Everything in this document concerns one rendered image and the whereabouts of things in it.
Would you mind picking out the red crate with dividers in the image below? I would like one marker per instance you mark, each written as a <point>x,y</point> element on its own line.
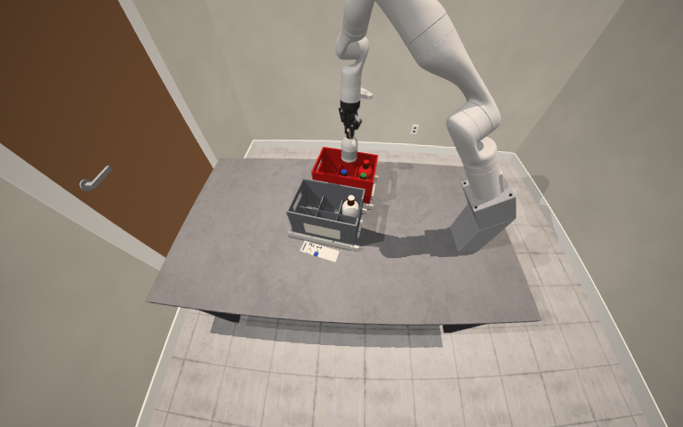
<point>331,161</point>

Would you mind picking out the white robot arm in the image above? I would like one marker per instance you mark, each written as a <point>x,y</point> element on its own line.
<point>431,38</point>

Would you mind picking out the grey divided crate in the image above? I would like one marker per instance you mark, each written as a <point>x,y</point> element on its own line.
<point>318,207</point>

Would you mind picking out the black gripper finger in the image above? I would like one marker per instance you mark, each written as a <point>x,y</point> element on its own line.
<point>355,124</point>
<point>343,119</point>

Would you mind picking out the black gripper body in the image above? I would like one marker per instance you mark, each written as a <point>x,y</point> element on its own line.
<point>351,108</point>

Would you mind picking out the white paper pick list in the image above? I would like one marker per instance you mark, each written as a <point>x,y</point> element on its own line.
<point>320,251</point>

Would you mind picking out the cream bottle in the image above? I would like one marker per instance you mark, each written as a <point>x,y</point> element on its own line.
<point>349,148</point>
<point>350,207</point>

